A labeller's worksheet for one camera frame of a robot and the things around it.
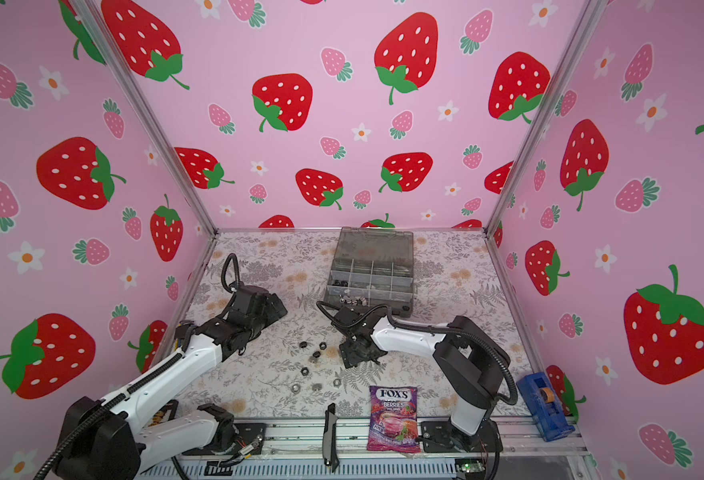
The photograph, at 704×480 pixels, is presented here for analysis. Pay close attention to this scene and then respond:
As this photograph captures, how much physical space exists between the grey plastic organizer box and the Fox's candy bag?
257 millimetres

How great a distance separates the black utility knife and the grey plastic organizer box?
12.8 inches

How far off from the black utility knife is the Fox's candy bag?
88mm

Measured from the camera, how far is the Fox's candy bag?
73cm

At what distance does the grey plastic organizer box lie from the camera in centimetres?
100

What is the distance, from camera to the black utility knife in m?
0.71
